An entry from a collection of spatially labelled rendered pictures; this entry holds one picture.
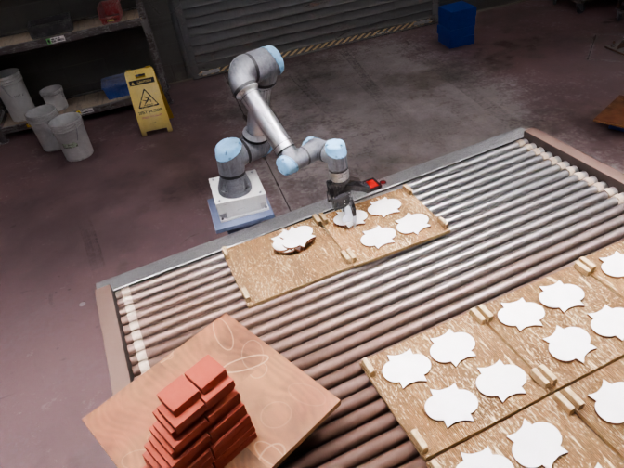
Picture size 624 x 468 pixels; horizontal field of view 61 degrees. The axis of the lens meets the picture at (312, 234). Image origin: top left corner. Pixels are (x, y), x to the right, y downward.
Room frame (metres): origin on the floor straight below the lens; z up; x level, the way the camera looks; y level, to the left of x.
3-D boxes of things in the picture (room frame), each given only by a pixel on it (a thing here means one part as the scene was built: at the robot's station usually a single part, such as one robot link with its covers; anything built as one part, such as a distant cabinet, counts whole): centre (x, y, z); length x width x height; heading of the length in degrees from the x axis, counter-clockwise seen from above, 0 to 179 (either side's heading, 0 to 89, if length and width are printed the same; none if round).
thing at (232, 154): (2.06, 0.29, 1.13); 0.13 x 0.12 x 0.14; 127
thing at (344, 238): (1.68, -0.28, 0.93); 0.41 x 0.35 x 0.02; 106
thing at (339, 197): (1.72, -0.13, 1.09); 0.09 x 0.08 x 0.12; 106
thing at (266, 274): (1.56, 0.12, 0.93); 0.41 x 0.35 x 0.02; 107
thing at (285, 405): (0.86, 0.35, 1.03); 0.50 x 0.50 x 0.02; 39
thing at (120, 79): (5.71, 1.77, 0.22); 0.40 x 0.31 x 0.16; 101
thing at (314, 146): (1.79, -0.06, 1.25); 0.11 x 0.11 x 0.08; 37
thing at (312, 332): (1.32, -0.33, 0.90); 1.95 x 0.05 x 0.05; 109
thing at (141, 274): (1.91, -0.13, 0.89); 2.08 x 0.08 x 0.06; 109
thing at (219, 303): (1.61, -0.23, 0.90); 1.95 x 0.05 x 0.05; 109
